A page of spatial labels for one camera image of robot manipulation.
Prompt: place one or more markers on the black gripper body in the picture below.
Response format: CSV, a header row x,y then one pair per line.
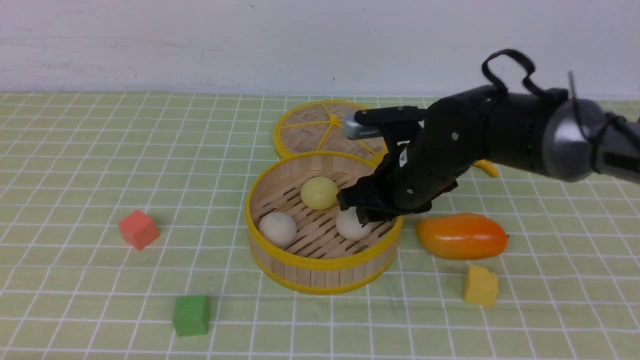
x,y
455,134

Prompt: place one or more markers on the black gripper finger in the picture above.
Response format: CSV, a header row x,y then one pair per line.
x,y
369,216

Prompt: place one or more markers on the white bun front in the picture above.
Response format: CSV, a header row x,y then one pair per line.
x,y
349,227

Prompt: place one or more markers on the white bun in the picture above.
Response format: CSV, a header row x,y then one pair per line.
x,y
279,228
349,227

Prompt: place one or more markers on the pale yellow bun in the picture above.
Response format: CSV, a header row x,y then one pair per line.
x,y
319,193

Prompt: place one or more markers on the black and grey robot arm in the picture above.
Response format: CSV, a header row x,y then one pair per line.
x,y
552,135

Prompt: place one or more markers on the bamboo steamer tray yellow rim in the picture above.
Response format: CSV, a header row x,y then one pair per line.
x,y
319,261

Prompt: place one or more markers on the woven bamboo steamer lid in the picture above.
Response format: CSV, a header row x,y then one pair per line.
x,y
318,126

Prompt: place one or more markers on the yellow toy banana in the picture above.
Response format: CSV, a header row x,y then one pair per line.
x,y
488,167

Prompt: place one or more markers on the orange toy mango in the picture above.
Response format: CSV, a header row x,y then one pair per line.
x,y
462,237

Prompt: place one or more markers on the yellow foam block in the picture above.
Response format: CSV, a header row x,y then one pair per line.
x,y
481,286

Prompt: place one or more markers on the green foam cube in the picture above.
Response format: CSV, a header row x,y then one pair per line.
x,y
191,315

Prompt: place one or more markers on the red foam cube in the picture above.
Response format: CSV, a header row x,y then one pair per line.
x,y
138,229

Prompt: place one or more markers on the green checkered tablecloth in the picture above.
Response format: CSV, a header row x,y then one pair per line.
x,y
75,164

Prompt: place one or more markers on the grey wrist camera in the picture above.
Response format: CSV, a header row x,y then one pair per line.
x,y
398,123

